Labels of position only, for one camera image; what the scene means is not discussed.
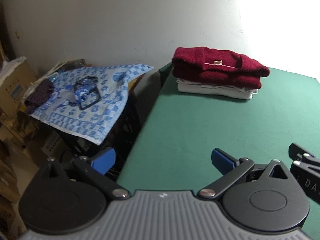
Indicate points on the dark red sweater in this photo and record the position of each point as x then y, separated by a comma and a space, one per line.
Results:
220, 70

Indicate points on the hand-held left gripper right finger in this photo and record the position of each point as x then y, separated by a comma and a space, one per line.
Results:
222, 160

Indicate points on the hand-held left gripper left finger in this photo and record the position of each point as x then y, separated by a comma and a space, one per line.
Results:
103, 160

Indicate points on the large cardboard box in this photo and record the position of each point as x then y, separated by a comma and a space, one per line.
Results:
15, 85

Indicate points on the green table cloth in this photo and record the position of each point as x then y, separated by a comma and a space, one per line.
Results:
212, 125

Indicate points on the blue patterned belt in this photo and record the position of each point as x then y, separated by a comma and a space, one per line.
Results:
83, 92

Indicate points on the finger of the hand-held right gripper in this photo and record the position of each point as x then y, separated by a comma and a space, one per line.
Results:
303, 155

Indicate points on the low cardboard box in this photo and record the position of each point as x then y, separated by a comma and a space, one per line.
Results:
15, 170

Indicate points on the white folded shirt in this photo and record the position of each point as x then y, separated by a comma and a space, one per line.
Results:
212, 91

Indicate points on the blue flower patterned cloth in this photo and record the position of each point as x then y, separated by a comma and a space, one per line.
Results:
105, 105

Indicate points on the bundle of pale sticks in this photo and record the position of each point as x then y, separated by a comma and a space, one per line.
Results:
57, 67

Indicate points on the dark purple patterned tie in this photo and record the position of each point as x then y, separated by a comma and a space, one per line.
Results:
40, 95

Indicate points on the small white box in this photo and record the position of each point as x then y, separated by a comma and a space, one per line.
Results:
53, 142

